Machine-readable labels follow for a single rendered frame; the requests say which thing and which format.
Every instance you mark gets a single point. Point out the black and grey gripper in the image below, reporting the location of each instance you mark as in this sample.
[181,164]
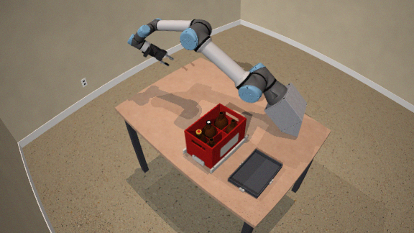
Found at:
[155,52]

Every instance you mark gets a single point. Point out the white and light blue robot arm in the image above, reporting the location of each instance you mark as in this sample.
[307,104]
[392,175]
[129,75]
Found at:
[196,36]

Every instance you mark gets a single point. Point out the red crate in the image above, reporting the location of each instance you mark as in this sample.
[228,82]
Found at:
[225,142]

